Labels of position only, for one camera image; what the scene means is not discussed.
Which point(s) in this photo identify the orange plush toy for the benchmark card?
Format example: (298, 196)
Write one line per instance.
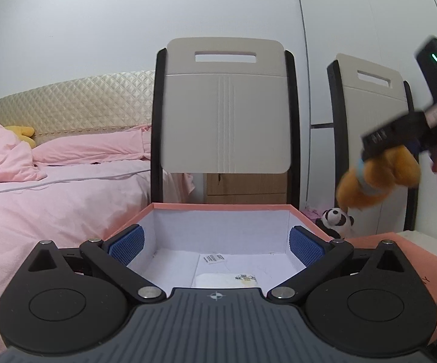
(384, 176)

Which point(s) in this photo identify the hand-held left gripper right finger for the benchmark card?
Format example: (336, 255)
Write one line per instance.
(306, 247)

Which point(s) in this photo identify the yellow plush toy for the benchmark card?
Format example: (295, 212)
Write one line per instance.
(21, 133)

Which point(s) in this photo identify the white paper packet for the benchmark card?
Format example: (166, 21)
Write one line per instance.
(222, 280)

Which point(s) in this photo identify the salmon box lid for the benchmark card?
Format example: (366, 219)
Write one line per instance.
(403, 272)

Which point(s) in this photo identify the salmon cardboard box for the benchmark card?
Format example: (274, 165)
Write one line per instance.
(218, 230)

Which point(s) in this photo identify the white desktop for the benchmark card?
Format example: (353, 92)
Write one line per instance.
(430, 242)

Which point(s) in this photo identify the wooden cabinet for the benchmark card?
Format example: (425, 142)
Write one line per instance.
(244, 188)

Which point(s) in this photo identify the small white label packet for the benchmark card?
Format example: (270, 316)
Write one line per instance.
(213, 259)

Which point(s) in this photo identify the pink pillow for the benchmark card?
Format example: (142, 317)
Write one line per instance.
(97, 145)

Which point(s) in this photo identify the panda plush toy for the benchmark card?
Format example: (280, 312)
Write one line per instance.
(335, 221)

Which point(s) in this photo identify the beige black-framed chair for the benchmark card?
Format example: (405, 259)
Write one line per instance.
(226, 121)
(373, 106)

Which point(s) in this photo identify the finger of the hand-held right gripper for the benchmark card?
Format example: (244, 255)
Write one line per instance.
(392, 132)

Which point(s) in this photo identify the pink bed sheet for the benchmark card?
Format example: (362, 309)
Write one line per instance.
(59, 211)

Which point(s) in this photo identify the beige quilted headboard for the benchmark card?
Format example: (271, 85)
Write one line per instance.
(78, 106)

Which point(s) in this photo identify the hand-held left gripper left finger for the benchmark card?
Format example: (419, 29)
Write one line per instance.
(129, 245)

